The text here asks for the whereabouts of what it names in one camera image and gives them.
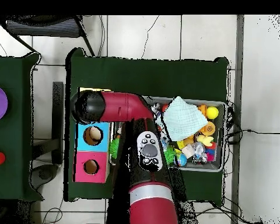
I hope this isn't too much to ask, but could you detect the mint green waffle cloth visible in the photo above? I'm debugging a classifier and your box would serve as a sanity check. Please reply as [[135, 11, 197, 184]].
[[162, 96, 209, 142]]

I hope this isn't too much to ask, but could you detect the wooden box with three holes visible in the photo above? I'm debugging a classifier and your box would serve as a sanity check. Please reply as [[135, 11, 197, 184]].
[[73, 87, 114, 183]]

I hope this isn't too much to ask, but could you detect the shallow mesh bin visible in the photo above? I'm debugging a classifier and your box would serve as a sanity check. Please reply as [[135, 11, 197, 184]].
[[108, 95, 227, 173]]

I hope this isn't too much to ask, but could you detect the green spiky rubber ball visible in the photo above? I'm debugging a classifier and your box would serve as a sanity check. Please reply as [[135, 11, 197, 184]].
[[164, 145, 177, 166], [108, 137, 121, 160]]

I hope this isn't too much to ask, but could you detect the dark green table cloth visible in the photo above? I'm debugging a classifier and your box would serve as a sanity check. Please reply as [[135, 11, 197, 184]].
[[0, 52, 44, 202], [64, 47, 230, 208]]

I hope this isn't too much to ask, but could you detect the globe print ball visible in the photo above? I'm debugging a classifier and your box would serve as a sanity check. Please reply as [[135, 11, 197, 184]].
[[176, 153, 188, 167]]

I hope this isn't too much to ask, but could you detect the orange plastic block toy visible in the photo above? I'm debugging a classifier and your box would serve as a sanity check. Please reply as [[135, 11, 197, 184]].
[[197, 104, 208, 117]]

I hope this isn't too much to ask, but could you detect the yellow duck toy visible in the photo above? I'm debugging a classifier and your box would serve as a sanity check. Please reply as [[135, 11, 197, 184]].
[[196, 134, 215, 147]]

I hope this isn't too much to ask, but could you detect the toy burger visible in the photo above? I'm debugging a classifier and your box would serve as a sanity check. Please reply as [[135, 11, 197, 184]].
[[200, 121, 216, 137]]

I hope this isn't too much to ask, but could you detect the yellow ball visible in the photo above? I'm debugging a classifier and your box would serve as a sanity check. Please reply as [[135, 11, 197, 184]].
[[205, 106, 219, 120]]

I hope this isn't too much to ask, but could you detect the grey rounded base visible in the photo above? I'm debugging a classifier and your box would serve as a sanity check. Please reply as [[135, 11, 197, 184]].
[[30, 163, 60, 190]]

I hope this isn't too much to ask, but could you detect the black chair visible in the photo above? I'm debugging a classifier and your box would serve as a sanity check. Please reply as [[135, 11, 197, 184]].
[[0, 15, 95, 57]]

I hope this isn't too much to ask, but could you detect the black post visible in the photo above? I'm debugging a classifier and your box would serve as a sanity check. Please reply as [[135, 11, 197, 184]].
[[51, 81, 64, 165]]

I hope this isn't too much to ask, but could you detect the black cable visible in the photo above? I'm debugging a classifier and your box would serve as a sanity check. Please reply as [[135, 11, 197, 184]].
[[225, 128, 280, 145]]

